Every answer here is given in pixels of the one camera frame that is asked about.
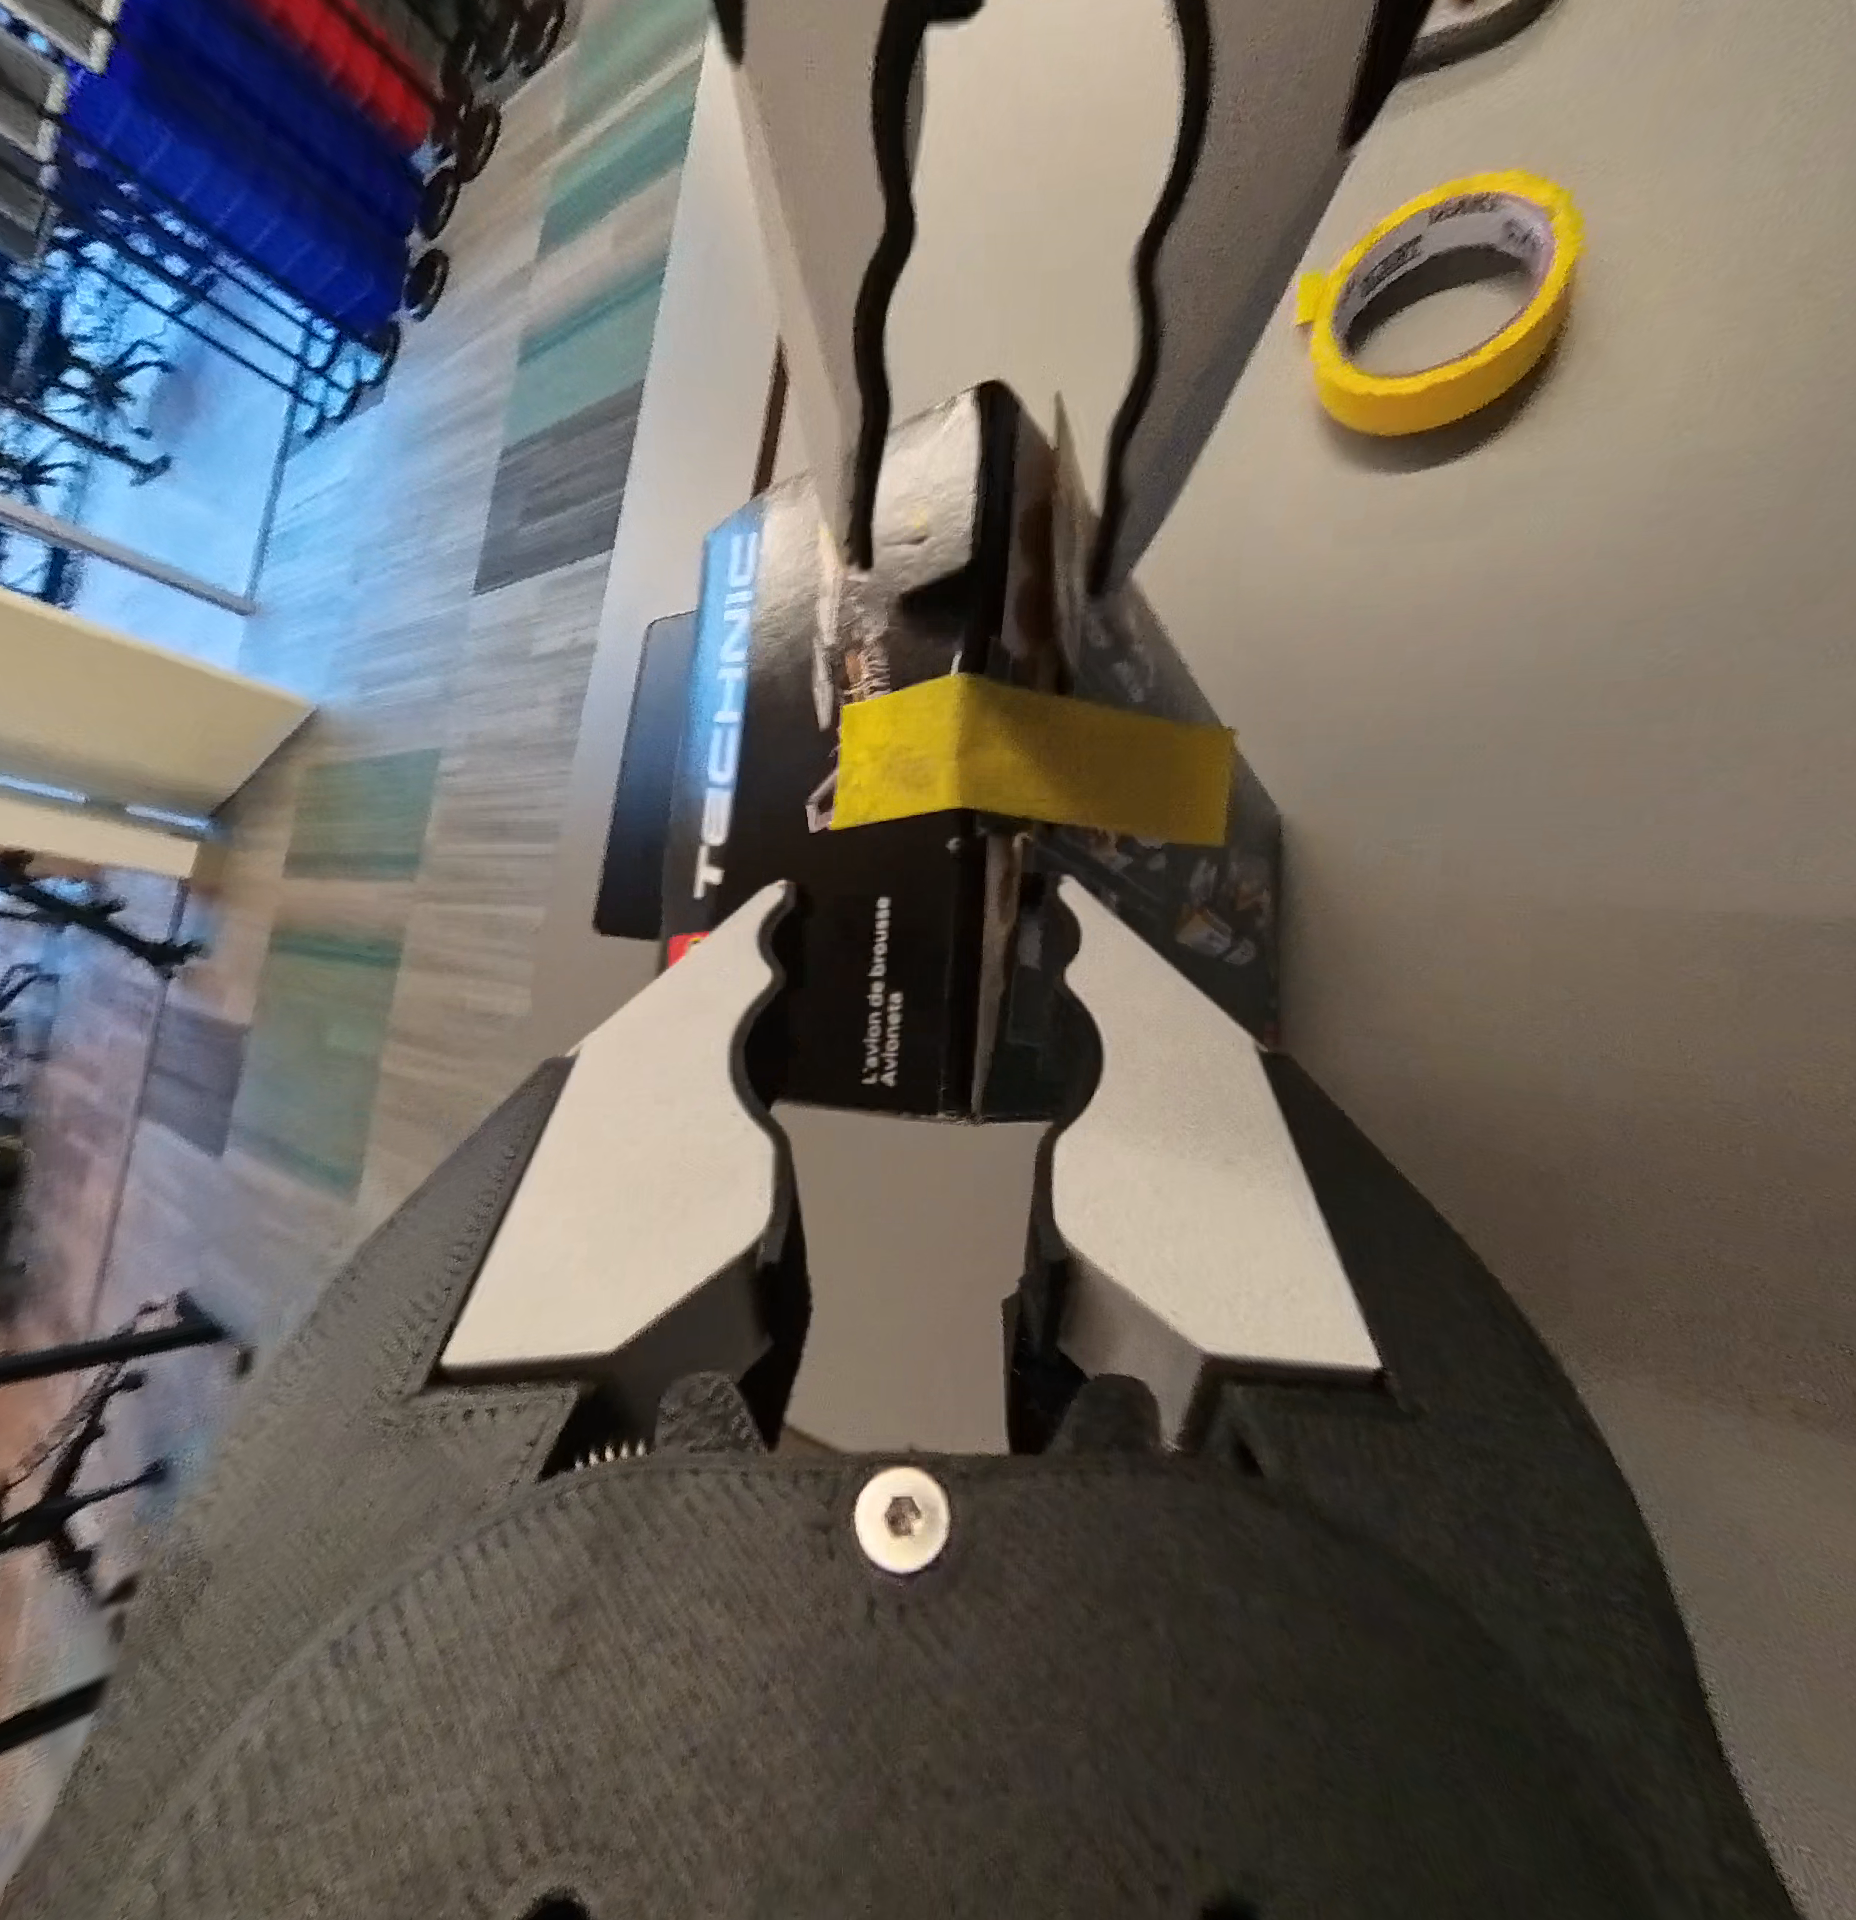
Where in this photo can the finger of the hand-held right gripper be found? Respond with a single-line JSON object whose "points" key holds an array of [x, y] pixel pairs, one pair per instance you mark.
{"points": [[824, 180], [1259, 151]]}

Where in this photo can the stack of red bins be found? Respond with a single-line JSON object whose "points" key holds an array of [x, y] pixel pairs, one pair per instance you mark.
{"points": [[356, 61]]}

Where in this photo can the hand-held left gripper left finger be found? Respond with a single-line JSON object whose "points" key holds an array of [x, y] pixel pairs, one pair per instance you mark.
{"points": [[629, 1202]]}

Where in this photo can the yellow tape strip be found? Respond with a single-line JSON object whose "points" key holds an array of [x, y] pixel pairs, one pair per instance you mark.
{"points": [[1019, 759]]}

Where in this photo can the beige side table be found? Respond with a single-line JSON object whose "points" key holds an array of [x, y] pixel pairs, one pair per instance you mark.
{"points": [[120, 706]]}

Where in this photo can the black floor stand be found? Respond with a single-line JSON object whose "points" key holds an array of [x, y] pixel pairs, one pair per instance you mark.
{"points": [[105, 1349]]}

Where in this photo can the black flat device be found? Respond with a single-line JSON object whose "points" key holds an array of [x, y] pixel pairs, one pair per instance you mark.
{"points": [[645, 781]]}

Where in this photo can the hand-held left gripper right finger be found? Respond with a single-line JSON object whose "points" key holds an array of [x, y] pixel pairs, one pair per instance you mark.
{"points": [[1216, 1215]]}

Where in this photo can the blue plane lego box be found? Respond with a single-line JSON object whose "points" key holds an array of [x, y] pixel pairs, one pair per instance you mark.
{"points": [[899, 961]]}

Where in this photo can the stack of blue bins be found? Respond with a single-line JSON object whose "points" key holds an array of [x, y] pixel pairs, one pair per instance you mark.
{"points": [[222, 167]]}

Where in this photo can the row of black sign stands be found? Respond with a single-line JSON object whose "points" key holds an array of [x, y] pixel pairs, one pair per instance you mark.
{"points": [[463, 134]]}

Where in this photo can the yellow tape roll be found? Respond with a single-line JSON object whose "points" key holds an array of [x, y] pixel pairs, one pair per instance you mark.
{"points": [[1439, 393]]}

